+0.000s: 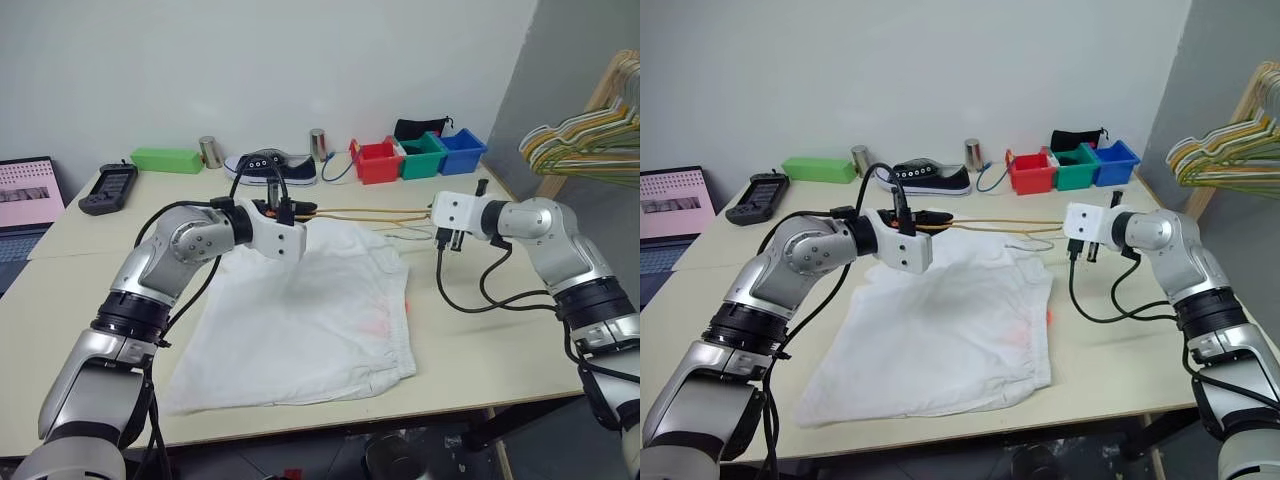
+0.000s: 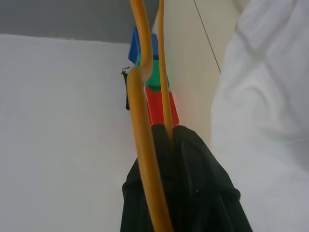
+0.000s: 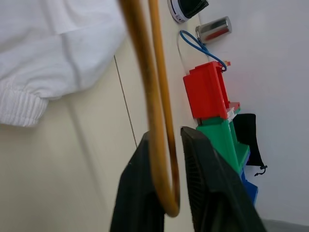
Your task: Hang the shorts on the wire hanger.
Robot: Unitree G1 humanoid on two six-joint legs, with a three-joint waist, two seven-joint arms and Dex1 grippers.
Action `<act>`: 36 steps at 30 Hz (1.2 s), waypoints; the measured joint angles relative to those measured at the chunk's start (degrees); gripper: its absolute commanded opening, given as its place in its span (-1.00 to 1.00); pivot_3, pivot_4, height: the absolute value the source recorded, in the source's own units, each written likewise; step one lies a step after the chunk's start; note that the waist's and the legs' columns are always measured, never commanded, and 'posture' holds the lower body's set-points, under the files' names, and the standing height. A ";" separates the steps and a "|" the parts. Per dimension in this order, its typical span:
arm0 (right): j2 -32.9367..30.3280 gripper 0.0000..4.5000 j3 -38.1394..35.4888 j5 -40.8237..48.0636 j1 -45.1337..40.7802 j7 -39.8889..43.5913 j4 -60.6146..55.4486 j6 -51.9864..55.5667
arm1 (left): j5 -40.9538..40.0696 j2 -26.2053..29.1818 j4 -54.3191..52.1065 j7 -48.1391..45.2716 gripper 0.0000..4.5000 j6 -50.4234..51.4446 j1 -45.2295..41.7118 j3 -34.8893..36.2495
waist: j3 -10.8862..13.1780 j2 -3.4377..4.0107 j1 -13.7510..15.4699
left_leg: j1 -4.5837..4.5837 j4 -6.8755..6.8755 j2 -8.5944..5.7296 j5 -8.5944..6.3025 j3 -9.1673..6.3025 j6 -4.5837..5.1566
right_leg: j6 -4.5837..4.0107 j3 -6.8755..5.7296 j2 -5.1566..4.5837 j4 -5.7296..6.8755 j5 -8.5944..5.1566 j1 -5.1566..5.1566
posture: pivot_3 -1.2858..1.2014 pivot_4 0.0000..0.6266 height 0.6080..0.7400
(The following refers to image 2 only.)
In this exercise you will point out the blue block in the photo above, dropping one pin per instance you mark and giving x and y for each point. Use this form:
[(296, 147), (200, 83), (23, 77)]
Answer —
[(134, 46)]

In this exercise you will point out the green block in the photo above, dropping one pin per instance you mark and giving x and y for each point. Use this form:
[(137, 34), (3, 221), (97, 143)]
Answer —
[(156, 72)]

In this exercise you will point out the black shorts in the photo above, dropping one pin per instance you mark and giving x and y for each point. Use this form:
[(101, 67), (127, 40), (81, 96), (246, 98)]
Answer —
[(200, 169)]

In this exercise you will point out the white fabric garment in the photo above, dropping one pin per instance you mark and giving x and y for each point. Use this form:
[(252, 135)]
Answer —
[(265, 108)]

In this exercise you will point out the red block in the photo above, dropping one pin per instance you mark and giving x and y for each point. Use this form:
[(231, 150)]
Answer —
[(157, 104)]

